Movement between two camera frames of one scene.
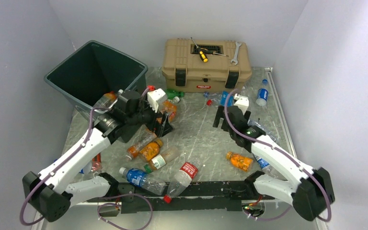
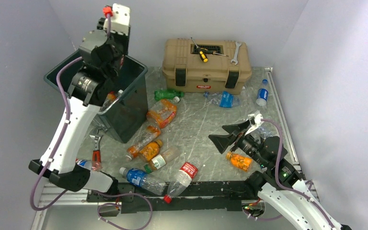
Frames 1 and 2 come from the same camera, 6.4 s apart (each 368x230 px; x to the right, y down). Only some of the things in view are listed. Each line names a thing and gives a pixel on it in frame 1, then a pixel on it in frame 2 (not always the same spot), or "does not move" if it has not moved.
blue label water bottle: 138,178 does not move
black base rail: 200,195 does not move
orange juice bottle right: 241,162 does not move
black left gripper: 161,129 -> 125,40
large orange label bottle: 106,101 does not move
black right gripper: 220,114 -> 221,141
